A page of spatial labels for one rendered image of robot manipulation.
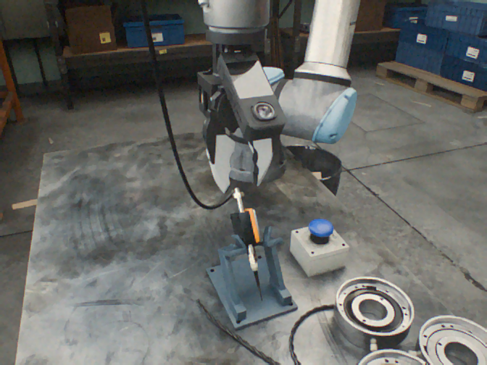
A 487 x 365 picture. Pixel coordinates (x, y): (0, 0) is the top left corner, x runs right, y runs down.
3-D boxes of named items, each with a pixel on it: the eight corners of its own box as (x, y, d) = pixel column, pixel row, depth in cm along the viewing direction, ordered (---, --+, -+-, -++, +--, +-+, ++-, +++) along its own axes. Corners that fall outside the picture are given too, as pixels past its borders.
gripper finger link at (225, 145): (214, 176, 60) (224, 116, 55) (229, 196, 55) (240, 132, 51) (194, 177, 58) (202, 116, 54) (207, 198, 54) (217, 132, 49)
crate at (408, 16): (411, 22, 475) (415, 2, 464) (433, 27, 444) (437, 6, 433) (374, 23, 463) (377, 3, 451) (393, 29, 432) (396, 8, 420)
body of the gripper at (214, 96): (248, 107, 58) (249, 19, 52) (275, 129, 51) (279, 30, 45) (197, 114, 56) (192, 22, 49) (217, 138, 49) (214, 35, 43)
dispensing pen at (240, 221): (257, 305, 56) (231, 188, 57) (248, 300, 60) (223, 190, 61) (272, 301, 57) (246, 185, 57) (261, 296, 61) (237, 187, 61)
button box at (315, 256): (346, 267, 67) (350, 244, 65) (308, 277, 65) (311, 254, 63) (322, 238, 74) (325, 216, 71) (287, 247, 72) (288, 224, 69)
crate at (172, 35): (179, 37, 394) (177, 13, 383) (185, 45, 363) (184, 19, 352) (125, 40, 382) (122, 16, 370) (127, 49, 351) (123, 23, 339)
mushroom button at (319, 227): (335, 252, 67) (338, 228, 64) (313, 258, 66) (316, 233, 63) (323, 237, 70) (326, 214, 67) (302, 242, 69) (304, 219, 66)
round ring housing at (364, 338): (333, 291, 63) (336, 271, 61) (403, 301, 61) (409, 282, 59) (330, 347, 54) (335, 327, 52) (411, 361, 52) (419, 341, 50)
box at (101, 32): (126, 50, 348) (119, 4, 329) (67, 56, 331) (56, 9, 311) (118, 41, 379) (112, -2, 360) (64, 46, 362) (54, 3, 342)
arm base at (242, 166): (214, 157, 101) (213, 120, 96) (271, 148, 105) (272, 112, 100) (234, 187, 89) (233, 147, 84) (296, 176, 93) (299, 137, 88)
